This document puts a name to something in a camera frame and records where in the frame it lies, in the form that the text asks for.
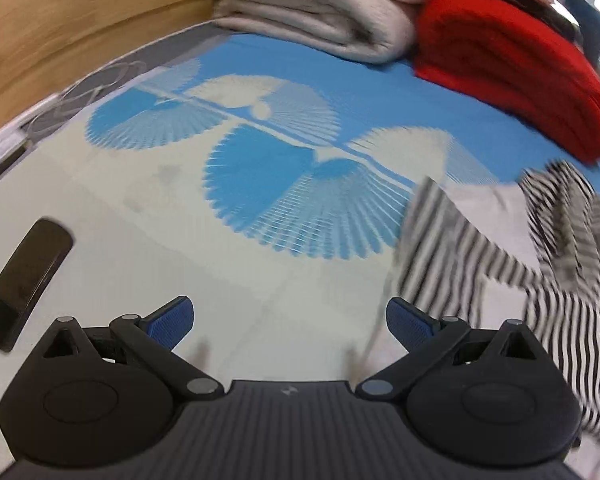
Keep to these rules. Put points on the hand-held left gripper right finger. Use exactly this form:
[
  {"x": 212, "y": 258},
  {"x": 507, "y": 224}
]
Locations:
[{"x": 410, "y": 322}]

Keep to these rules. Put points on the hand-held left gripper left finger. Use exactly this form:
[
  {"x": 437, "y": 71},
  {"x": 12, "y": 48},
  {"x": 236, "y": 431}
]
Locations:
[{"x": 172, "y": 322}]

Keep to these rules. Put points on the black white striped garment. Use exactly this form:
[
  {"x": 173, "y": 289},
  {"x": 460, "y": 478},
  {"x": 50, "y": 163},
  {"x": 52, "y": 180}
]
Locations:
[{"x": 565, "y": 325}]

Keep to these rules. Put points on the blue patterned bed mat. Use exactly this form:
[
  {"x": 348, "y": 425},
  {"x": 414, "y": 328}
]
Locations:
[{"x": 280, "y": 260}]

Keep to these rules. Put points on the black smartphone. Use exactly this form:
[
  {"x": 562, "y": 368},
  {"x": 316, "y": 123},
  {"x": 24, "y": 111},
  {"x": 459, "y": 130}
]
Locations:
[{"x": 27, "y": 280}]

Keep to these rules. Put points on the red folded blanket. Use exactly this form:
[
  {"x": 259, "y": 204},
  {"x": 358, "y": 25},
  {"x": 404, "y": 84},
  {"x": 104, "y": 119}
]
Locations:
[{"x": 510, "y": 60}]

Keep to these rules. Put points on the large beige folded blanket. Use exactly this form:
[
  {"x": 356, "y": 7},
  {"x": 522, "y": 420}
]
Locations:
[{"x": 320, "y": 25}]

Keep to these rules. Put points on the wooden bed headboard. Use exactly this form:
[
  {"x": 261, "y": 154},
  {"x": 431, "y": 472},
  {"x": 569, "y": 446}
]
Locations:
[{"x": 80, "y": 20}]

